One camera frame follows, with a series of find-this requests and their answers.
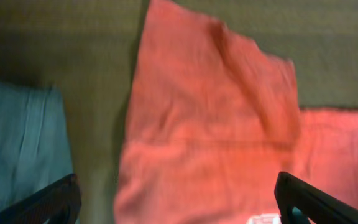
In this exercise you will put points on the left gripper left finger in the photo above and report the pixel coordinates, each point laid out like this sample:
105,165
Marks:
58,203

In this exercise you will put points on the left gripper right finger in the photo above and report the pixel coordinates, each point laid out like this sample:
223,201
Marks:
300,202

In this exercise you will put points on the red orange printed t-shirt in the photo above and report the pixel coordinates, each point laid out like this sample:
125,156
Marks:
211,122

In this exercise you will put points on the grey folded garment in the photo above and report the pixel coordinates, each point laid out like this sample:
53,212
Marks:
34,146

